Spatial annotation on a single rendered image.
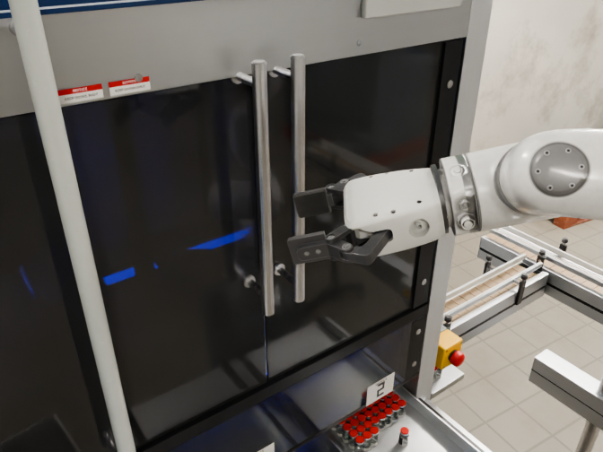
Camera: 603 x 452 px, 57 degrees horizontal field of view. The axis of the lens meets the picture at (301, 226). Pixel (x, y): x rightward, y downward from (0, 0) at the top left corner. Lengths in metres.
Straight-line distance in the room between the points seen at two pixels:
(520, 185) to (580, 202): 0.05
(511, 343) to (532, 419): 0.51
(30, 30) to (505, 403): 2.60
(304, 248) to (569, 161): 0.26
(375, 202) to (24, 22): 0.38
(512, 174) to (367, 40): 0.45
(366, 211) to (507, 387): 2.43
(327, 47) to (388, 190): 0.33
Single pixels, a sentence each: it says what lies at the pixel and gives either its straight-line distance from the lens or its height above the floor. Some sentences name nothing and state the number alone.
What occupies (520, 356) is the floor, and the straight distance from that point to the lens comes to 3.15.
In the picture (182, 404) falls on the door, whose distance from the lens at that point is 1.02.
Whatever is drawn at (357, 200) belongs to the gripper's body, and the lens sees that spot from 0.59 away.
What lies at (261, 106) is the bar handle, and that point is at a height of 1.77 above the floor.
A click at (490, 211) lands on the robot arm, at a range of 0.58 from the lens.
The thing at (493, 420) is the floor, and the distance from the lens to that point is 2.79.
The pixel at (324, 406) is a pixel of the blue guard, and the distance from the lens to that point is 1.26.
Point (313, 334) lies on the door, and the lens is 1.11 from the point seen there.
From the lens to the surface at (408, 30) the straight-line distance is 0.97.
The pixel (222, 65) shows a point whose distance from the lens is 0.77.
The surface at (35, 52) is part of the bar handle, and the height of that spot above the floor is 1.88.
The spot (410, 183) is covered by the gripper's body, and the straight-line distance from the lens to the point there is 0.60.
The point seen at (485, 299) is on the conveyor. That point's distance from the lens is 1.86.
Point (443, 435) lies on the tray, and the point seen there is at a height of 0.88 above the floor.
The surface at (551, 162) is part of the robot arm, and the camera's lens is 0.51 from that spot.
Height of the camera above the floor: 1.99
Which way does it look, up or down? 29 degrees down
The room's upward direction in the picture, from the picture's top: straight up
